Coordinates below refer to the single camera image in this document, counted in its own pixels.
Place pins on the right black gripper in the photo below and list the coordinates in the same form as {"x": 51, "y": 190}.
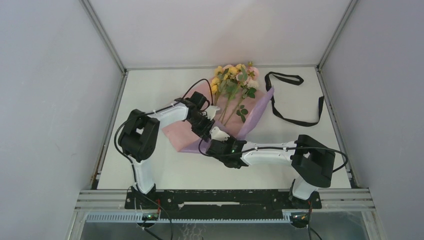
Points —
{"x": 230, "y": 139}

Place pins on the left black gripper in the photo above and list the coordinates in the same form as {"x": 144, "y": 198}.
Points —
{"x": 206, "y": 128}

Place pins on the yellow fake flower stem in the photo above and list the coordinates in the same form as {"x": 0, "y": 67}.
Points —
{"x": 215, "y": 81}

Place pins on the white fake flower stem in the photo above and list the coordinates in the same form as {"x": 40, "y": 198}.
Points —
{"x": 240, "y": 108}

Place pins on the pink bud fake flower stem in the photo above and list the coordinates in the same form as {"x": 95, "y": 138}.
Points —
{"x": 247, "y": 78}

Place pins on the black ribbon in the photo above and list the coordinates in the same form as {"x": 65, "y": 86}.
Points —
{"x": 295, "y": 80}

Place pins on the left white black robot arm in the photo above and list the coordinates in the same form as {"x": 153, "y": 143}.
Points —
{"x": 136, "y": 138}

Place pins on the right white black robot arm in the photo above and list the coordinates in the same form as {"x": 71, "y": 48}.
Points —
{"x": 314, "y": 162}

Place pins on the right circuit board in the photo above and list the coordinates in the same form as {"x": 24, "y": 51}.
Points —
{"x": 305, "y": 217}

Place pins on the left green circuit board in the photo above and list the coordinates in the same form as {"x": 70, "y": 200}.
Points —
{"x": 150, "y": 217}

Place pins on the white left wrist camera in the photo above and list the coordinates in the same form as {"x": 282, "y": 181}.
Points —
{"x": 211, "y": 111}

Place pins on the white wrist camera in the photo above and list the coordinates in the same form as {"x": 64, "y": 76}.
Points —
{"x": 218, "y": 135}
{"x": 211, "y": 111}

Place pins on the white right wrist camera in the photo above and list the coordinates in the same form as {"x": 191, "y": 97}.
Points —
{"x": 218, "y": 135}

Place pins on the white slotted cable duct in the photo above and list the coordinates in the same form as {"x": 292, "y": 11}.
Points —
{"x": 132, "y": 217}

